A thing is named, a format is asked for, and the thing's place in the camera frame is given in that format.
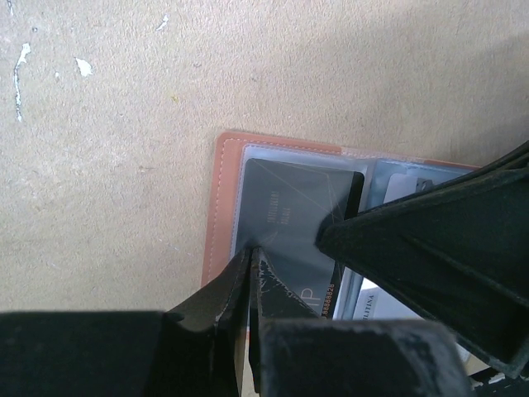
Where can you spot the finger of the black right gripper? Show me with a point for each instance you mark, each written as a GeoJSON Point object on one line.
{"type": "Point", "coordinates": [477, 241]}

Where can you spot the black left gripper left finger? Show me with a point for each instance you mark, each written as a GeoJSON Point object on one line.
{"type": "Point", "coordinates": [194, 349]}

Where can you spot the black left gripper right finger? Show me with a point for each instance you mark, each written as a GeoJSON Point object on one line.
{"type": "Point", "coordinates": [294, 352]}

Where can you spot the pink leather card holder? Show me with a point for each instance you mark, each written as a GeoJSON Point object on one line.
{"type": "Point", "coordinates": [234, 149]}

